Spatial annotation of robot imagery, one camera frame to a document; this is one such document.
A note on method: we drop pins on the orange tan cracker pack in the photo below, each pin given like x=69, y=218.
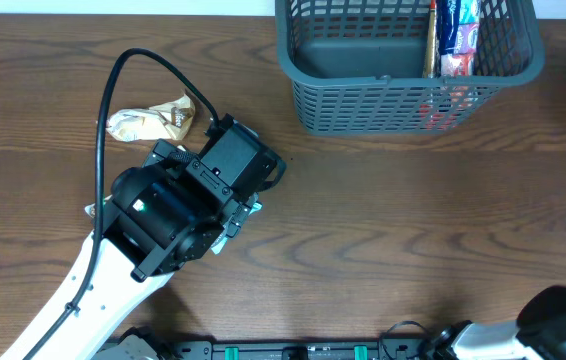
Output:
x=430, y=63

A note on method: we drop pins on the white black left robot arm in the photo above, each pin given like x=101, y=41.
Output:
x=170, y=211

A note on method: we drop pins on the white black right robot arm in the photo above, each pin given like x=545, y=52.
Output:
x=539, y=332

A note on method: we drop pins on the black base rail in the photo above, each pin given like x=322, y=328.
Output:
x=141, y=343

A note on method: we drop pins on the grey plastic basket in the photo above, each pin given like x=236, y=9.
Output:
x=356, y=67

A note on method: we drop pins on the crumpled tan snack bag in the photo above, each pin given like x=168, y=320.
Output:
x=169, y=121

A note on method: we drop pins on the light teal snack packet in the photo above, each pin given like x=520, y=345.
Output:
x=222, y=240

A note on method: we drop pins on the blue tissue pack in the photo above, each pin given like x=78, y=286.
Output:
x=457, y=30

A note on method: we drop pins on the tan brown cookie bag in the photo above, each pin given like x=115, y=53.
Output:
x=90, y=209

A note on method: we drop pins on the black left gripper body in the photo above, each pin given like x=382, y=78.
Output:
x=178, y=157

